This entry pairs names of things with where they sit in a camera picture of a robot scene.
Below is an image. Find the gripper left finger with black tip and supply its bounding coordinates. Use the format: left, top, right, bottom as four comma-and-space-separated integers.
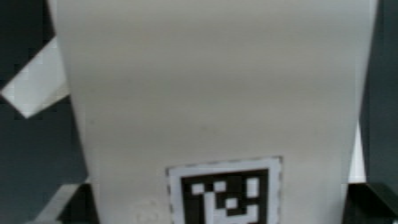
24, 181, 99, 224

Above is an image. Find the white cabinet top block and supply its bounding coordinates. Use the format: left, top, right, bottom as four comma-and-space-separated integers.
49, 0, 376, 224

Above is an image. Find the white cabinet body box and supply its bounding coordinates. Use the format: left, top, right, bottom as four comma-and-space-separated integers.
0, 39, 69, 118

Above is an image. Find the gripper right finger with black tip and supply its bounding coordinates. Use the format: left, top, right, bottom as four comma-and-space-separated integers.
341, 183, 398, 224

